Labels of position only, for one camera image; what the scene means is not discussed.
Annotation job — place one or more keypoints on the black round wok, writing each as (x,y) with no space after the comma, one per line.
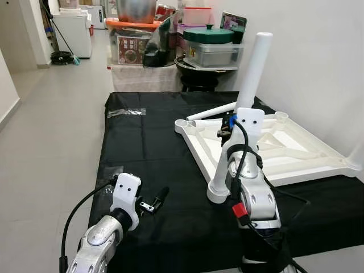
(205,68)

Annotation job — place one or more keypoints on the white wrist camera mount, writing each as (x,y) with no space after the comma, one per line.
(250,122)
(126,190)

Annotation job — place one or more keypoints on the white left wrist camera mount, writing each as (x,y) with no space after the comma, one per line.
(126,190)

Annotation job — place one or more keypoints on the black round robot vacuum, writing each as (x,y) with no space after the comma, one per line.
(61,58)

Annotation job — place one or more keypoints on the brown printed carton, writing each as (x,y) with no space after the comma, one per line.
(132,51)

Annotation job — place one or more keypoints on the large silver metal pot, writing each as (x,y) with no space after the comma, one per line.
(136,10)

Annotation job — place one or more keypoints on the orange plastic tray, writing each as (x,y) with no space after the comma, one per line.
(133,24)

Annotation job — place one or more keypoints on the mop with green head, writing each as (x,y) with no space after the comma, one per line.
(75,60)

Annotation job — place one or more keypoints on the black plastic bag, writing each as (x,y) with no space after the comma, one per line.
(158,51)

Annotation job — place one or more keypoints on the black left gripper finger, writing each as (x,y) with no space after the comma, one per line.
(161,198)

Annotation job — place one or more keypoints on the crumpled clear plastic bag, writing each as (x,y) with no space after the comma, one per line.
(108,177)

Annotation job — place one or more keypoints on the dark printed flat box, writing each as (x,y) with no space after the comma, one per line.
(233,25)

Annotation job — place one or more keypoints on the green pot with lid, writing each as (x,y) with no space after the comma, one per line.
(209,35)

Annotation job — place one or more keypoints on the black plastic table cover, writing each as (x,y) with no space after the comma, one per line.
(159,170)

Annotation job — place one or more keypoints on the translucent storage box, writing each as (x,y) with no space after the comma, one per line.
(145,78)

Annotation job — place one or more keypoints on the white chest freezer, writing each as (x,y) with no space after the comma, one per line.
(73,35)

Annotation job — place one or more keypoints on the clear container purple lid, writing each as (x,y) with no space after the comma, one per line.
(185,40)

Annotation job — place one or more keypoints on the clear plastic container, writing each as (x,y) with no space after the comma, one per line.
(213,56)

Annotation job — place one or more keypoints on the black wooden stool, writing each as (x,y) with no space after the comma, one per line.
(200,84)

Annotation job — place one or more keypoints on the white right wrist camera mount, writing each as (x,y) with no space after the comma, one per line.
(250,122)

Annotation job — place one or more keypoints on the white plastic children table top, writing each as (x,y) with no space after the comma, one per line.
(296,153)

